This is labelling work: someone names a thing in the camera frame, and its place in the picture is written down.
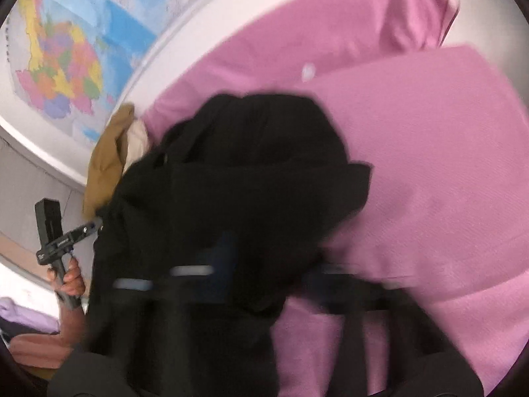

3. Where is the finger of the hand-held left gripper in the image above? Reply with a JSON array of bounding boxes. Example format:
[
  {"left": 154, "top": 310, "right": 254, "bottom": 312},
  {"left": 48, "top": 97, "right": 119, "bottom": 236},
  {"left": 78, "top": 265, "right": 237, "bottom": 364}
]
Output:
[{"left": 68, "top": 221, "right": 103, "bottom": 246}]

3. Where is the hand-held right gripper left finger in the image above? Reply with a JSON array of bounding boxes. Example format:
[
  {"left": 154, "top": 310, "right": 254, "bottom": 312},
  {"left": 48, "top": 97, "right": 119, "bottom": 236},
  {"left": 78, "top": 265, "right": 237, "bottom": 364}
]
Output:
[{"left": 85, "top": 232, "right": 242, "bottom": 397}]

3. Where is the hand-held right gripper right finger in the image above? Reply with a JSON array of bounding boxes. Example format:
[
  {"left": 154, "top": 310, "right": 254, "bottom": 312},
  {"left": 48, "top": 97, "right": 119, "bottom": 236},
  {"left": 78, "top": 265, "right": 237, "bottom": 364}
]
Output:
[{"left": 302, "top": 264, "right": 485, "bottom": 397}]

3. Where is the black garment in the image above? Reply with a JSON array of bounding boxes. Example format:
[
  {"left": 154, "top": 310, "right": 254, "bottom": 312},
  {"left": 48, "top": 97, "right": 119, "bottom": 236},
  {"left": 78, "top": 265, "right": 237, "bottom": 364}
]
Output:
[{"left": 50, "top": 93, "right": 373, "bottom": 397}]

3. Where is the person's left forearm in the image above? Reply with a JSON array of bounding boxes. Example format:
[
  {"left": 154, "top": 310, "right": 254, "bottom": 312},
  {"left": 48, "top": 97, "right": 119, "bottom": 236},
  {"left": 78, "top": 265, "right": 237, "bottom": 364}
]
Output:
[{"left": 58, "top": 295, "right": 89, "bottom": 350}]

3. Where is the person's left hand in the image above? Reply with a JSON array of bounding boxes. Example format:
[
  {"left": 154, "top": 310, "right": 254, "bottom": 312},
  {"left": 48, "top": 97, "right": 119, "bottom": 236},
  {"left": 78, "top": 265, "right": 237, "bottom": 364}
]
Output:
[{"left": 47, "top": 256, "right": 87, "bottom": 298}]

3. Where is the brown garment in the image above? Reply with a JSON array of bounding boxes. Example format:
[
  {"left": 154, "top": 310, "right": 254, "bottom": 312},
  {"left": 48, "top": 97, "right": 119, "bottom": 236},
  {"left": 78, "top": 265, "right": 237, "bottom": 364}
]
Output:
[{"left": 83, "top": 103, "right": 136, "bottom": 220}]

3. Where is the lilac cloth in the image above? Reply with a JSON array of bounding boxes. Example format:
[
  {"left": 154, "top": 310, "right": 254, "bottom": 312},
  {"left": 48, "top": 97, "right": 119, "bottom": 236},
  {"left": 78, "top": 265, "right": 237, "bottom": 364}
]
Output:
[{"left": 0, "top": 297, "right": 61, "bottom": 335}]

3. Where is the cream cloth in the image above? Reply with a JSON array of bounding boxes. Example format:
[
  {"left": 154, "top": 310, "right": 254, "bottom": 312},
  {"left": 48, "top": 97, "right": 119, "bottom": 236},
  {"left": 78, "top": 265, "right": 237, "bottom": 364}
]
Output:
[{"left": 122, "top": 120, "right": 150, "bottom": 174}]

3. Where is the salmon pink cloth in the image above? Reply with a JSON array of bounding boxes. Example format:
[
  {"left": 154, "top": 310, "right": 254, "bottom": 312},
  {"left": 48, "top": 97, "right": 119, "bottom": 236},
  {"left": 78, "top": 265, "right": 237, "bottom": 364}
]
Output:
[{"left": 8, "top": 333, "right": 75, "bottom": 370}]

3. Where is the pink quilt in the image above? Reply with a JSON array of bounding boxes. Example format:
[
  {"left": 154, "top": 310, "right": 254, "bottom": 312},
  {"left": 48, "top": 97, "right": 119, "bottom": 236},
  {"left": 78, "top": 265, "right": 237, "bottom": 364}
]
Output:
[{"left": 270, "top": 43, "right": 529, "bottom": 397}]

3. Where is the pink bed sheet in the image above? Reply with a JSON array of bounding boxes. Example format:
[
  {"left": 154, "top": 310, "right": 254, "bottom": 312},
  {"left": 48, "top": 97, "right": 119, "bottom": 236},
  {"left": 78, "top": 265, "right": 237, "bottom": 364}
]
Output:
[{"left": 142, "top": 0, "right": 460, "bottom": 143}]

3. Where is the grey wall panel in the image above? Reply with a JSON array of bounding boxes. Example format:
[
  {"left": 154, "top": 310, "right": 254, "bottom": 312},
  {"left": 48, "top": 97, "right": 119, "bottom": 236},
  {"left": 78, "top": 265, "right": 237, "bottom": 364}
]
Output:
[{"left": 0, "top": 134, "right": 85, "bottom": 257}]

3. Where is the colourful wall map poster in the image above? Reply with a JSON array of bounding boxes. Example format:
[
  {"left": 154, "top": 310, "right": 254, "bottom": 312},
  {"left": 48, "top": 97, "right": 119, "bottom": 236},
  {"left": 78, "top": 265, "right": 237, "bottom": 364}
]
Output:
[{"left": 4, "top": 0, "right": 244, "bottom": 150}]

